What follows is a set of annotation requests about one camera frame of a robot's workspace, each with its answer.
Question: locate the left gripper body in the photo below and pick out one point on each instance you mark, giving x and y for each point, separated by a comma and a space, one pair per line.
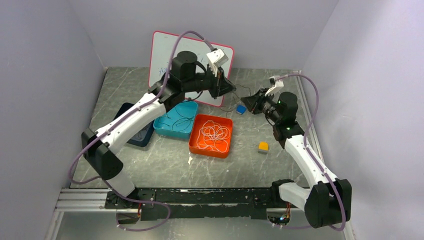
212, 81

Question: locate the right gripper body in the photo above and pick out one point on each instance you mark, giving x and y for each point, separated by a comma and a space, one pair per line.
265, 99

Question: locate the aluminium frame rail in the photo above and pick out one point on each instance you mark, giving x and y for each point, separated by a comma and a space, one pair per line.
86, 198

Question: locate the blue small block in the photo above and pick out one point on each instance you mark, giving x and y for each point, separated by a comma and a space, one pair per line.
241, 109

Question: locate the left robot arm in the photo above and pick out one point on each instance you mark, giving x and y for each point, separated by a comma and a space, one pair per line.
180, 78

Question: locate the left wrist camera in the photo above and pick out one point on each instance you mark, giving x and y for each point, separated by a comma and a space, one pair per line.
216, 59

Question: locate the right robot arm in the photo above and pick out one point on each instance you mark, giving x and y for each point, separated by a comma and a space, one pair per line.
327, 201

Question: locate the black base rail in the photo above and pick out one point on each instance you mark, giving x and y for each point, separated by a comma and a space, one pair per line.
192, 203

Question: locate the pink framed whiteboard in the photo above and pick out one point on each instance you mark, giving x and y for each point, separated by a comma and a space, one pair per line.
161, 49

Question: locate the light blue tray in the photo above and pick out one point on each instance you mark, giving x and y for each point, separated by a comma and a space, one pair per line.
178, 122

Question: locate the orange small block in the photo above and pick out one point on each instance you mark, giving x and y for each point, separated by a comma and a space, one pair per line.
263, 147

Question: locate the orange tray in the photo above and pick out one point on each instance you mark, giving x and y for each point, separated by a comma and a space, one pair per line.
211, 136

